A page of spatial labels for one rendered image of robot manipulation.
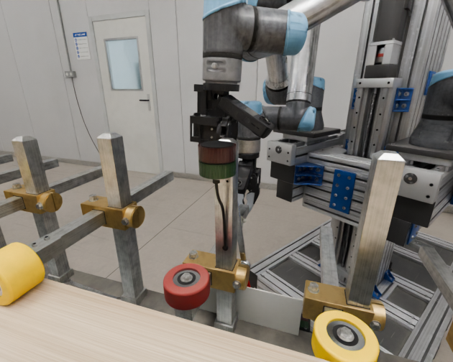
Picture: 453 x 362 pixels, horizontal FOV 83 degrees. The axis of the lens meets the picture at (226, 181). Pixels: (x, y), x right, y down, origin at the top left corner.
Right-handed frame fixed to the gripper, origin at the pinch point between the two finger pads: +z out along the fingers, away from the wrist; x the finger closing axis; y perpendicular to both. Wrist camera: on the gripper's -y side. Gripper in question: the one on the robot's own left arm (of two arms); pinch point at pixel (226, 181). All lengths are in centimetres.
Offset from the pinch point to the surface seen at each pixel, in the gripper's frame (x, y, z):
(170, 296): 22.1, 1.5, 12.8
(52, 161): -17, 75, 10
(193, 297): 21.3, -2.2, 12.5
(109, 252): -81, 120, 108
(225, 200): 10.0, -3.2, -0.2
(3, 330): 35.1, 19.8, 13.4
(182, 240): -114, 73, 105
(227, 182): 10.6, -3.6, -3.8
